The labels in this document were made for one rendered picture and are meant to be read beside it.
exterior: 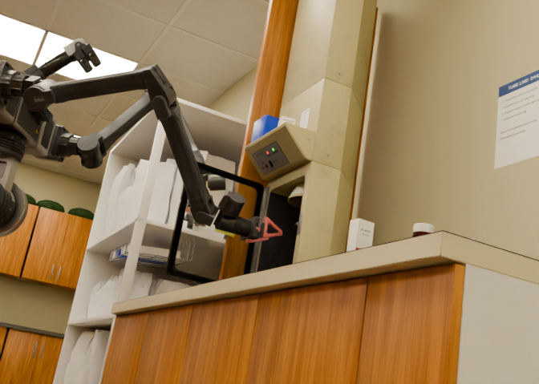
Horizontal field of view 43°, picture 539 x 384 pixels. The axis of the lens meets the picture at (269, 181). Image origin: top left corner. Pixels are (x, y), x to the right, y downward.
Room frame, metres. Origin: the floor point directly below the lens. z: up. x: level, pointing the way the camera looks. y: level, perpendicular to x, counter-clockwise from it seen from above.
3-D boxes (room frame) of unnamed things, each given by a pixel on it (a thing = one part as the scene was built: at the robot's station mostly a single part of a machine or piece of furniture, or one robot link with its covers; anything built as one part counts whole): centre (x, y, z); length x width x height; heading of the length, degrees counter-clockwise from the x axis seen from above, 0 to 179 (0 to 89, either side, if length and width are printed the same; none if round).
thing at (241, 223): (2.12, 0.06, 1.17); 0.10 x 0.07 x 0.07; 23
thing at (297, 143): (2.18, -0.01, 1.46); 0.32 x 0.11 x 0.10; 24
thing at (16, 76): (1.94, 0.82, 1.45); 0.09 x 0.08 x 0.12; 174
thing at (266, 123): (2.25, 0.02, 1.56); 0.10 x 0.10 x 0.09; 24
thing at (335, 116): (2.25, -0.17, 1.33); 0.32 x 0.25 x 0.77; 24
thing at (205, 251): (2.26, 0.15, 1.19); 0.30 x 0.01 x 0.40; 120
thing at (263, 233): (2.12, -0.02, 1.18); 0.09 x 0.07 x 0.07; 113
